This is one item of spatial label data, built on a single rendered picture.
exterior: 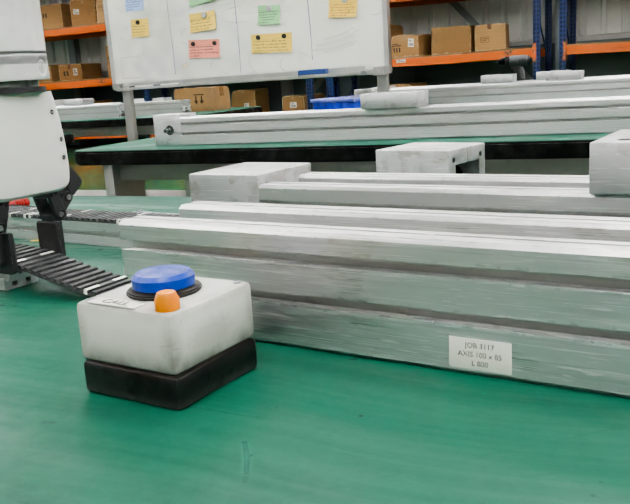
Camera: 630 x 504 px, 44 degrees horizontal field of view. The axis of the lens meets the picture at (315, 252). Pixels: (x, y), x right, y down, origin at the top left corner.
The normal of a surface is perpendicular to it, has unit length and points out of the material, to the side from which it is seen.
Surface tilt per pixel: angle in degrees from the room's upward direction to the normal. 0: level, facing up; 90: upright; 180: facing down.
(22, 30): 90
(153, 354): 90
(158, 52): 90
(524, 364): 90
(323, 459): 0
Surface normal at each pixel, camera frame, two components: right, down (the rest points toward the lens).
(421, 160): -0.63, 0.21
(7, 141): 0.80, 0.09
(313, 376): -0.07, -0.97
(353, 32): -0.41, 0.22
